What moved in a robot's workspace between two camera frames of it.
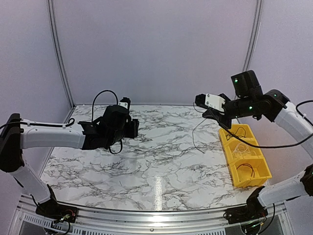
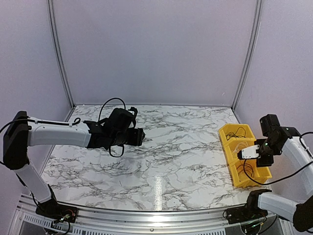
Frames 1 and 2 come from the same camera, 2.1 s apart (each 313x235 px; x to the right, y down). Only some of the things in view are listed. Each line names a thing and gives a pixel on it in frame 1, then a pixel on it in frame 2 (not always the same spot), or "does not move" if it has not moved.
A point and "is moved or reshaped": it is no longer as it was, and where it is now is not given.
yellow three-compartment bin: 246,163 does not move
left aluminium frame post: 54,30 does not move
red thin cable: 193,106 is moved or reshaped
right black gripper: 212,113 to 268,162
